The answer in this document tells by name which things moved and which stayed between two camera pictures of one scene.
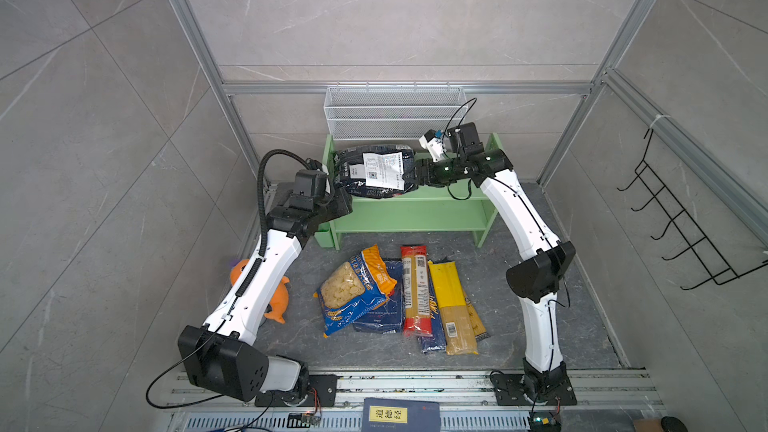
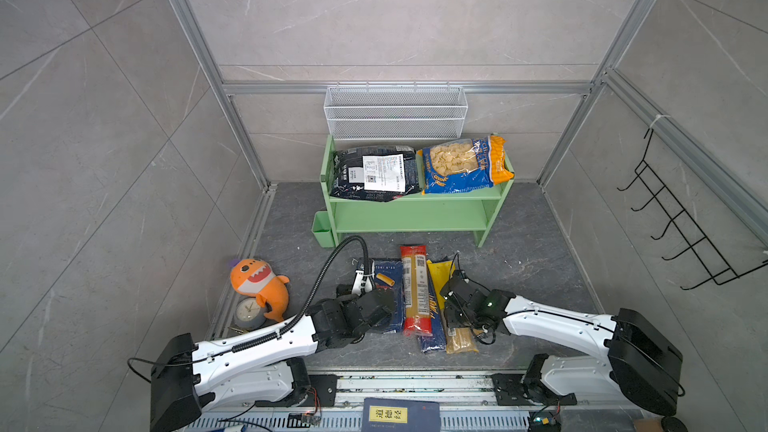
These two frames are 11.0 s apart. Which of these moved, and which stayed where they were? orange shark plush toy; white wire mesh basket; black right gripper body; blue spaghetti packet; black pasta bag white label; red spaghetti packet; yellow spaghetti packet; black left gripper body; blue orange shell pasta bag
Moved: black right gripper body; blue orange shell pasta bag; black left gripper body
Stayed: blue spaghetti packet; yellow spaghetti packet; black pasta bag white label; orange shark plush toy; white wire mesh basket; red spaghetti packet
